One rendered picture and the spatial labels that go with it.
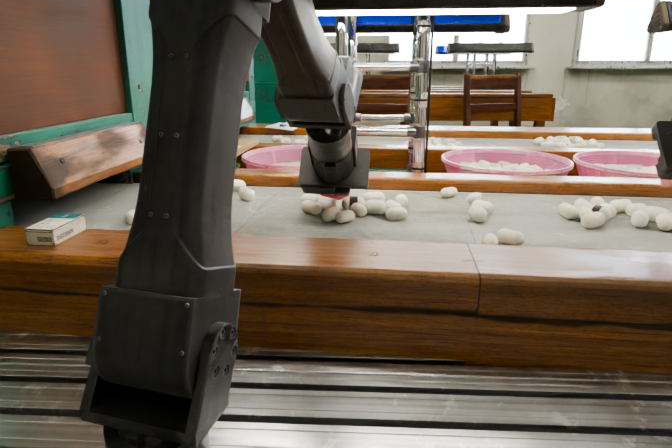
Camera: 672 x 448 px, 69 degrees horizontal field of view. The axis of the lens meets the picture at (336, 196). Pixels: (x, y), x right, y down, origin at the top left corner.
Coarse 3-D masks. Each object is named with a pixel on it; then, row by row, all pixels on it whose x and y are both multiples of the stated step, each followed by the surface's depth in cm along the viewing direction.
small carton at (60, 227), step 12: (60, 216) 60; (72, 216) 60; (84, 216) 61; (36, 228) 55; (48, 228) 55; (60, 228) 56; (72, 228) 58; (84, 228) 61; (36, 240) 56; (48, 240) 55; (60, 240) 56
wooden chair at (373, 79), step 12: (372, 84) 314; (384, 84) 313; (396, 84) 312; (408, 84) 310; (408, 96) 310; (360, 108) 317; (372, 108) 317; (384, 108) 316; (396, 108) 314; (408, 108) 311
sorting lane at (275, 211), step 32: (128, 192) 88; (256, 192) 88; (288, 192) 88; (352, 192) 88; (384, 192) 88; (416, 192) 88; (96, 224) 71; (128, 224) 71; (256, 224) 71; (288, 224) 71; (320, 224) 71; (352, 224) 71; (384, 224) 71; (416, 224) 71; (448, 224) 71; (480, 224) 71; (512, 224) 71; (544, 224) 71; (576, 224) 71; (608, 224) 71
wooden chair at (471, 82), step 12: (468, 84) 307; (480, 84) 311; (492, 84) 314; (504, 84) 316; (516, 84) 318; (468, 96) 308; (516, 96) 319; (468, 108) 309; (480, 108) 314; (492, 108) 317; (504, 108) 319; (516, 108) 320; (468, 120) 310; (516, 120) 321
